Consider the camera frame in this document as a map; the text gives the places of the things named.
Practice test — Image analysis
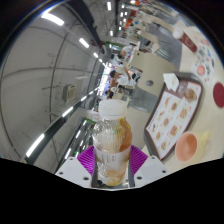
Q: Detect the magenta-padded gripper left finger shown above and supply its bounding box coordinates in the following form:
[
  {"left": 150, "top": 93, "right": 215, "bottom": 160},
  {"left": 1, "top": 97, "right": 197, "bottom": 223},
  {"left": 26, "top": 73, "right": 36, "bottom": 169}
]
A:
[{"left": 54, "top": 144, "right": 98, "bottom": 188}]

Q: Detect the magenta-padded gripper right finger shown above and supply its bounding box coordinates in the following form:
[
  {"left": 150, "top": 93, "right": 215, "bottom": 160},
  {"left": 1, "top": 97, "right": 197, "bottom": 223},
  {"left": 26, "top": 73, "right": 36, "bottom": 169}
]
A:
[{"left": 127, "top": 145, "right": 169, "bottom": 188}]

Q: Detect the clear white-capped drink bottle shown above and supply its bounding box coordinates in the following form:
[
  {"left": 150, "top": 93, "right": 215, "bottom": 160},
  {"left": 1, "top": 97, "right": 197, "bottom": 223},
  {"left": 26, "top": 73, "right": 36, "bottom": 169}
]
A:
[{"left": 92, "top": 98, "right": 133, "bottom": 187}]

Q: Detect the dark brown food tray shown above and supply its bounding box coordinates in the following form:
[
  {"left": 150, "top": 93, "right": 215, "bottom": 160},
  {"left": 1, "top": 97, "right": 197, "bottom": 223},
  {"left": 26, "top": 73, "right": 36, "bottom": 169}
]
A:
[{"left": 143, "top": 71, "right": 204, "bottom": 162}]

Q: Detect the pale yellow mug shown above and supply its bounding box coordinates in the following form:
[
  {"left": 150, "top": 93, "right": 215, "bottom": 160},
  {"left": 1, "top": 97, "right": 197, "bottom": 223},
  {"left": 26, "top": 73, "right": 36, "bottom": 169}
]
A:
[{"left": 174, "top": 129, "right": 212, "bottom": 163}]

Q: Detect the ceiling air conditioner unit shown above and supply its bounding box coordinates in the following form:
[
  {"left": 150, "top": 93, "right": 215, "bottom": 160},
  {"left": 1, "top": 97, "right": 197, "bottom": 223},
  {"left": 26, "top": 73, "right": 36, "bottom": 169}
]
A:
[{"left": 62, "top": 83, "right": 77, "bottom": 102}]

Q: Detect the person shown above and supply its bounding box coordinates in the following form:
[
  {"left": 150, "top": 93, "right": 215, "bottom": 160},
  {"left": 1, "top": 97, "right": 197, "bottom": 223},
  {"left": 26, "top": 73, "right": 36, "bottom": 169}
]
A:
[
  {"left": 109, "top": 68, "right": 138, "bottom": 88},
  {"left": 106, "top": 88, "right": 116, "bottom": 99},
  {"left": 117, "top": 44, "right": 135, "bottom": 63}
]

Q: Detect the crumpled white napkin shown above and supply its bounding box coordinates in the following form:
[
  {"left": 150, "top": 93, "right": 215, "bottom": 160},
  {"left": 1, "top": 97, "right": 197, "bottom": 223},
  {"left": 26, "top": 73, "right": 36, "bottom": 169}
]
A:
[{"left": 162, "top": 72, "right": 180, "bottom": 92}]

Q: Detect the flat round red coaster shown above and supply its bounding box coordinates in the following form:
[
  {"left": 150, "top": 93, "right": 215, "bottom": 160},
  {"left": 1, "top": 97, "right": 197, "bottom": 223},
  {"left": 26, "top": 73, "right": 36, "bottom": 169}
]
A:
[{"left": 212, "top": 82, "right": 224, "bottom": 109}]

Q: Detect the group of beige chairs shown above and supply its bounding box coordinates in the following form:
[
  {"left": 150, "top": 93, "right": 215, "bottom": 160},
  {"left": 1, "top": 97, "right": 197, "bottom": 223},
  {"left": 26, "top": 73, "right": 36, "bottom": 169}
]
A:
[{"left": 109, "top": 0, "right": 181, "bottom": 104}]

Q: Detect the colourful sticker sheet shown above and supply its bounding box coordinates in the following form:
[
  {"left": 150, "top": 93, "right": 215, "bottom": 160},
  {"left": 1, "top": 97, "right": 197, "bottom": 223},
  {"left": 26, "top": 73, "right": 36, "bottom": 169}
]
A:
[{"left": 191, "top": 38, "right": 216, "bottom": 83}]

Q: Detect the red paper cup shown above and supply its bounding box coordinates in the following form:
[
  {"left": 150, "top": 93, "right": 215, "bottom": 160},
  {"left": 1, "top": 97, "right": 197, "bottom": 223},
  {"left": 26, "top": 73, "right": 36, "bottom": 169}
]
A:
[{"left": 172, "top": 28, "right": 198, "bottom": 53}]

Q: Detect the group of ceiling lights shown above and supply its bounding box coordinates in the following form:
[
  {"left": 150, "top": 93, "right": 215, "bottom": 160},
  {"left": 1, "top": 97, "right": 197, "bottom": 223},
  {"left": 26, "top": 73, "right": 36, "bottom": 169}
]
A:
[{"left": 24, "top": 0, "right": 116, "bottom": 159}]

